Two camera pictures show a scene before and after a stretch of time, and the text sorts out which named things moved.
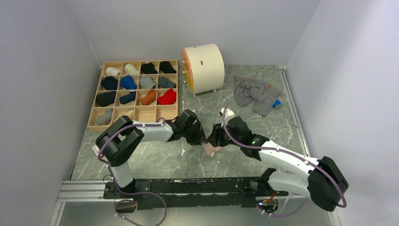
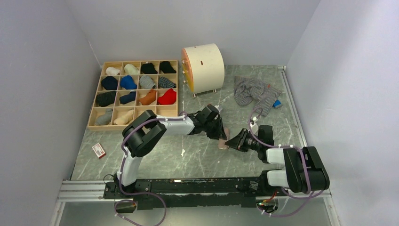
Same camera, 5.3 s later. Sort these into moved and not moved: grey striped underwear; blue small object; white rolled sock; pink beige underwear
Moved: pink beige underwear
Not moved: blue small object; grey striped underwear; white rolled sock
